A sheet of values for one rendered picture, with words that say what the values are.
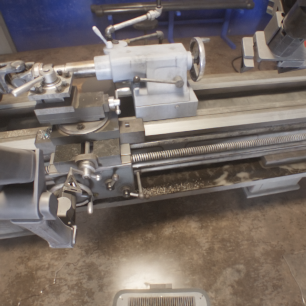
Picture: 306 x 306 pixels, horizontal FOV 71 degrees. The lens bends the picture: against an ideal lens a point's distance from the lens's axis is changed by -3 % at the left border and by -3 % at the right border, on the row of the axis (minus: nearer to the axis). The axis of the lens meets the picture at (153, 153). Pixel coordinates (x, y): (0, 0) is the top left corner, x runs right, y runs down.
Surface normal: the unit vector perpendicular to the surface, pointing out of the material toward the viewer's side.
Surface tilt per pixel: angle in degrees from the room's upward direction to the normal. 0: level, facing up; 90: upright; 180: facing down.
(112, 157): 90
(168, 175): 0
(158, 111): 90
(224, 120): 36
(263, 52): 30
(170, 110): 90
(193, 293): 0
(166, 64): 82
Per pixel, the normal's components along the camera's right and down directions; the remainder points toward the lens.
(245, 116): 0.09, -0.10
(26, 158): 1.00, -0.05
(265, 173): 0.00, -0.65
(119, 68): 0.16, 0.69
